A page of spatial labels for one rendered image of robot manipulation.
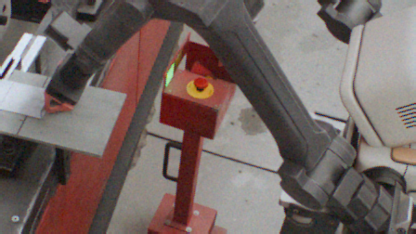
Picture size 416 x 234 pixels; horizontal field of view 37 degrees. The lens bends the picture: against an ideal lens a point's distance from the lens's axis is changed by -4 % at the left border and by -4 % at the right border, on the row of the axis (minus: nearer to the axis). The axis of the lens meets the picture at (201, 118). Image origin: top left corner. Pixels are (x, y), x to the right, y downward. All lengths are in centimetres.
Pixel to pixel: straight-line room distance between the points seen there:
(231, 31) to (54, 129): 64
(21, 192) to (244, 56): 73
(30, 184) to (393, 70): 79
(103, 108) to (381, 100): 61
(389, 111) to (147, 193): 158
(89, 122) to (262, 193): 131
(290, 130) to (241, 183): 168
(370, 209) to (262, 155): 170
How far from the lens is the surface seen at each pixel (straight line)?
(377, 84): 101
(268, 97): 83
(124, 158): 252
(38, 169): 142
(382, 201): 100
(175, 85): 174
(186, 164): 201
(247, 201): 251
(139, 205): 245
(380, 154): 108
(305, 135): 90
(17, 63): 148
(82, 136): 131
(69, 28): 120
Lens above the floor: 197
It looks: 46 degrees down
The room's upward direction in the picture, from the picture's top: 9 degrees clockwise
